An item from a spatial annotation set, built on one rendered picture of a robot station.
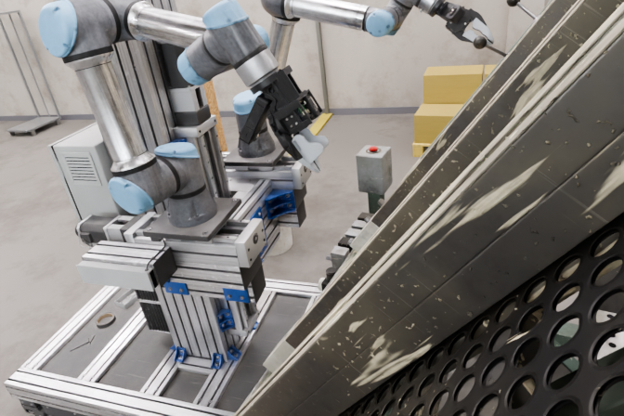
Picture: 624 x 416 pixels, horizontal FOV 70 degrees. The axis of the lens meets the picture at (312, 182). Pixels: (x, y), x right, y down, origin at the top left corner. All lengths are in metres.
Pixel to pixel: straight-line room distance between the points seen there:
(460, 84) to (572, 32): 3.75
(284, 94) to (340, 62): 4.43
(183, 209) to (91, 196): 0.51
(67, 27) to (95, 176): 0.68
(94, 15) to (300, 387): 0.95
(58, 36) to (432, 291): 1.01
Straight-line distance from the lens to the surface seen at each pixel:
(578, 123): 0.27
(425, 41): 5.09
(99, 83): 1.20
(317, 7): 1.50
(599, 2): 0.52
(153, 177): 1.24
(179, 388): 2.07
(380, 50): 5.16
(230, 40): 0.85
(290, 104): 0.84
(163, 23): 1.15
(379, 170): 1.91
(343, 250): 1.61
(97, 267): 1.51
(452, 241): 0.32
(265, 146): 1.75
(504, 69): 1.02
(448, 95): 4.29
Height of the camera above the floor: 1.69
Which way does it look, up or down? 26 degrees down
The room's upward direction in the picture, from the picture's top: 8 degrees counter-clockwise
